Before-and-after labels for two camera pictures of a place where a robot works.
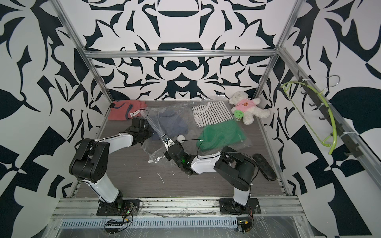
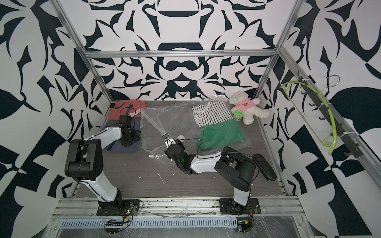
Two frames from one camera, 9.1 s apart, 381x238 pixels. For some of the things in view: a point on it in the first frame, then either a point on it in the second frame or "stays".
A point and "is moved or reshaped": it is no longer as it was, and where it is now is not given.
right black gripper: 166,154 stays
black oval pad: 266,169 stays
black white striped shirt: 212,112 stays
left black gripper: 151,132 -> 137,138
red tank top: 126,110 stays
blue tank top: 170,123 is moved or reshaped
